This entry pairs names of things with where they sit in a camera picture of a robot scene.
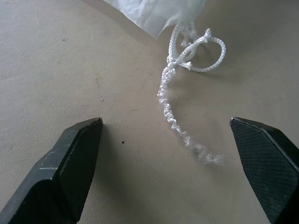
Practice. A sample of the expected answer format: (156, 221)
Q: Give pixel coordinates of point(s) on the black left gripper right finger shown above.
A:
(266, 163)

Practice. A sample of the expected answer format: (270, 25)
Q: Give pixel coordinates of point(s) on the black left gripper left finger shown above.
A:
(70, 163)

